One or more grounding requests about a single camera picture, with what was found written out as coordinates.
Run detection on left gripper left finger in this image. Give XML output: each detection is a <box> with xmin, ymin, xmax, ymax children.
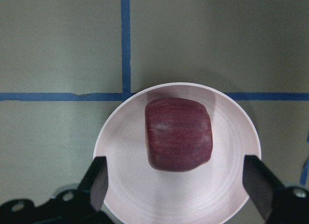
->
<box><xmin>78</xmin><ymin>156</ymin><xmax>108</xmax><ymax>211</ymax></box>

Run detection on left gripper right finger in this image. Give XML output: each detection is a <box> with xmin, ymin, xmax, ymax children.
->
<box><xmin>243</xmin><ymin>155</ymin><xmax>285</xmax><ymax>221</ymax></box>

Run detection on red apple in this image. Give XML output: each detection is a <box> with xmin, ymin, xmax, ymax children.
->
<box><xmin>144</xmin><ymin>98</ymin><xmax>213</xmax><ymax>172</ymax></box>

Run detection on pink plate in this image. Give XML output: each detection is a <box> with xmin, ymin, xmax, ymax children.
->
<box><xmin>94</xmin><ymin>83</ymin><xmax>261</xmax><ymax>224</ymax></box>

